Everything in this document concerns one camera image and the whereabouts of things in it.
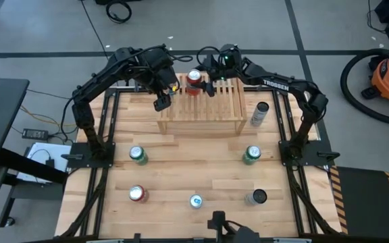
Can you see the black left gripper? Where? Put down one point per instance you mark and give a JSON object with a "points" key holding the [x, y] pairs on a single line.
{"points": [[159, 71]]}

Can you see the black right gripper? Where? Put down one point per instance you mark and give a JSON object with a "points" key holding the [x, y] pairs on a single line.
{"points": [[228, 74]]}

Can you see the orange Fanta can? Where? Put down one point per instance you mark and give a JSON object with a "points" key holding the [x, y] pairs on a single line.
{"points": [[194, 81], [137, 193]]}

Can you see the green Sprite can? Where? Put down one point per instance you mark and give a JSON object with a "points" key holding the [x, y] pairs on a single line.
{"points": [[138, 155], [251, 155]]}

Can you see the grey can with black top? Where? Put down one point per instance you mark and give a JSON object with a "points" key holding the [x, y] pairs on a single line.
{"points": [[258, 116], [257, 197]]}

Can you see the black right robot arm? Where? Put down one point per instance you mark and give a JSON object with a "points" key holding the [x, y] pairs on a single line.
{"points": [[302, 89]]}

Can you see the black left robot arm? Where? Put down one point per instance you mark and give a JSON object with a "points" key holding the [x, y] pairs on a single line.
{"points": [[93, 84]]}

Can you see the wooden slatted shelf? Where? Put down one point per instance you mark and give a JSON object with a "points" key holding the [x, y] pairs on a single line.
{"points": [[198, 127]]}

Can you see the small black charger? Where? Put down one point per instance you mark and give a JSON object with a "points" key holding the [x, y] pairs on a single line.
{"points": [[50, 163]]}

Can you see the black power adapter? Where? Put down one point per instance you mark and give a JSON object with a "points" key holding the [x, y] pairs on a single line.
{"points": [[35, 133]]}

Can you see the white paper sheets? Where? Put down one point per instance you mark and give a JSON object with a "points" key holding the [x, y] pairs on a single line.
{"points": [[39, 152]]}

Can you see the black equipment on stand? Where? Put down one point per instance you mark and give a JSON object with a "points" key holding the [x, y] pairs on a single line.
{"points": [[219, 224]]}

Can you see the black table clamp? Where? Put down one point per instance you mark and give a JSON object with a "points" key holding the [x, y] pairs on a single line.
{"points": [[136, 237]]}

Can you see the black mat with hazard stripes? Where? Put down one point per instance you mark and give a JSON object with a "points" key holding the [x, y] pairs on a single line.
{"points": [[366, 202]]}

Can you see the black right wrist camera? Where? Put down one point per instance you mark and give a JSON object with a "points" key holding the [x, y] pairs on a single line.
{"points": [[230, 55]]}

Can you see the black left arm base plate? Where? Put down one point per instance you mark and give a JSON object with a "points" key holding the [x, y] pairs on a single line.
{"points": [[76, 148]]}

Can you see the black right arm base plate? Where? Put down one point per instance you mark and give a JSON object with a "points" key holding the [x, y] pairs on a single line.
{"points": [[316, 148]]}

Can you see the silver frame strip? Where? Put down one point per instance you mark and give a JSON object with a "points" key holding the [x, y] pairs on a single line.
{"points": [[105, 241], [292, 241]]}

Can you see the black metal table frame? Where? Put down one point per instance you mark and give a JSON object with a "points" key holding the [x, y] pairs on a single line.
{"points": [[296, 202]]}

